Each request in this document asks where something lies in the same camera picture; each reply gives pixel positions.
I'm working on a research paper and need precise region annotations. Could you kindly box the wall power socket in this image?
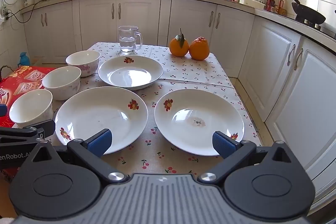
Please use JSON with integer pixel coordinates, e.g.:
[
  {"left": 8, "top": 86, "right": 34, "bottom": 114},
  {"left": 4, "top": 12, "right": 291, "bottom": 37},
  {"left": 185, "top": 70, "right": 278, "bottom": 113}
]
[{"left": 1, "top": 5, "right": 10, "bottom": 22}]

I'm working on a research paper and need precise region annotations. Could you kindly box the orange with green leaf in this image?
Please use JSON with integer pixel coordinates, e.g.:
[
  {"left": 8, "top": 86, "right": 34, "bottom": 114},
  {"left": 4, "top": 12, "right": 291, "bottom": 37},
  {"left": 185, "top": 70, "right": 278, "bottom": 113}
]
[{"left": 169, "top": 28, "right": 190, "bottom": 58}]

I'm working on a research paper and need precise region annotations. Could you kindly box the gas stove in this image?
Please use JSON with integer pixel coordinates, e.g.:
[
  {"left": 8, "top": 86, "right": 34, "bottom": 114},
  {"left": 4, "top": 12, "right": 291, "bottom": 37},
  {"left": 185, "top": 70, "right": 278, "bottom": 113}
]
[{"left": 295, "top": 17, "right": 336, "bottom": 40}]

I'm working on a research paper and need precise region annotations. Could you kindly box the clear glass mug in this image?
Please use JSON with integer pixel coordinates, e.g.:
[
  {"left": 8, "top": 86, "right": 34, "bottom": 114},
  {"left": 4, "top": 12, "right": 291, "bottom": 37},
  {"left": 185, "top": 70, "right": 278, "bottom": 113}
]
[{"left": 118, "top": 26, "right": 144, "bottom": 53}]

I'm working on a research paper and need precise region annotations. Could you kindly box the black wok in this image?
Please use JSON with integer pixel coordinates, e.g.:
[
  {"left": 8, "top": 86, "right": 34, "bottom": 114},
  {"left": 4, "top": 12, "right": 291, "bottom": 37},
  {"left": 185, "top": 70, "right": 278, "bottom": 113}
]
[{"left": 286, "top": 0, "right": 327, "bottom": 25}]

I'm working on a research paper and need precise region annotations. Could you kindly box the blue plastic figure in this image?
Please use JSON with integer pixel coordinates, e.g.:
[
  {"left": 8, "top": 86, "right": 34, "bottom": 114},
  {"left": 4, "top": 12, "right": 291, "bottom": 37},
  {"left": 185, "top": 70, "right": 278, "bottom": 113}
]
[{"left": 17, "top": 52, "right": 29, "bottom": 67}]

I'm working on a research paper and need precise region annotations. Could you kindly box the cherry print tablecloth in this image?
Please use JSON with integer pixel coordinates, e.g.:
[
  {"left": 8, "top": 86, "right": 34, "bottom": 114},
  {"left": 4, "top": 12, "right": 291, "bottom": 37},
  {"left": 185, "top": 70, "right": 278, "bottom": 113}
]
[{"left": 51, "top": 42, "right": 263, "bottom": 178}]

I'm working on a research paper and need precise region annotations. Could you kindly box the white bowl with pink flowers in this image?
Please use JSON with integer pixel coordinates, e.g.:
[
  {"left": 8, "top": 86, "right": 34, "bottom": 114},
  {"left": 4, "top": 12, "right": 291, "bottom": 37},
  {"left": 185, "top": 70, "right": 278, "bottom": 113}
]
[
  {"left": 9, "top": 89, "right": 54, "bottom": 129},
  {"left": 42, "top": 66, "right": 82, "bottom": 101},
  {"left": 66, "top": 50, "right": 101, "bottom": 78}
]

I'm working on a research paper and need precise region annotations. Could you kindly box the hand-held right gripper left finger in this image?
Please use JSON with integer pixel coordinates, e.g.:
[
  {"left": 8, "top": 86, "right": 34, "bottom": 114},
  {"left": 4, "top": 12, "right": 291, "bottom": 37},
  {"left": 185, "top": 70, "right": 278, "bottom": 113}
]
[{"left": 28, "top": 129, "right": 128, "bottom": 184}]

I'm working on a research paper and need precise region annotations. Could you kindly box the red printed gift box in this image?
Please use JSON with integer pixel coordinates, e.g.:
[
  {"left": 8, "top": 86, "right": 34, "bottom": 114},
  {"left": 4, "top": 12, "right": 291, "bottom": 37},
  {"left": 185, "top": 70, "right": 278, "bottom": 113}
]
[{"left": 0, "top": 65, "right": 57, "bottom": 130}]

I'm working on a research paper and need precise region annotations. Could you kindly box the orange without leaf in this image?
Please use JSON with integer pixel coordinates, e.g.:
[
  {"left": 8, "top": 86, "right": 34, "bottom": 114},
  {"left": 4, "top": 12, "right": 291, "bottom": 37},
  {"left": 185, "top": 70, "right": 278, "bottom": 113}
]
[{"left": 189, "top": 36, "right": 210, "bottom": 61}]

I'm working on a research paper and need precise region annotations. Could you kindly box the white plastic tray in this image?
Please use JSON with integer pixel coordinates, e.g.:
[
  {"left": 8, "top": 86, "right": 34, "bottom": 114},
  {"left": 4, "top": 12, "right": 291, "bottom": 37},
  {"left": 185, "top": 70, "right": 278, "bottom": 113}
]
[{"left": 239, "top": 0, "right": 266, "bottom": 10}]

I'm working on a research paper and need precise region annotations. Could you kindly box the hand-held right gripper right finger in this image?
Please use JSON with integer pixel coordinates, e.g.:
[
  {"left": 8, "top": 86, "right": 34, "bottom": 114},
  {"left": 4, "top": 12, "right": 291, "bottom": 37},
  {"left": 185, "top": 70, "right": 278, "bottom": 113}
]
[{"left": 197, "top": 131, "right": 298, "bottom": 184}]

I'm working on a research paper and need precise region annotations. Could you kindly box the white plate with fruit print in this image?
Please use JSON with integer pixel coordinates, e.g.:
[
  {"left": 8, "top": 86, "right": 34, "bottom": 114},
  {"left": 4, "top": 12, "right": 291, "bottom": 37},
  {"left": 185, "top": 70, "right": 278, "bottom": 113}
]
[
  {"left": 154, "top": 88, "right": 245, "bottom": 157},
  {"left": 55, "top": 86, "right": 149, "bottom": 155},
  {"left": 98, "top": 55, "right": 164, "bottom": 91}
]

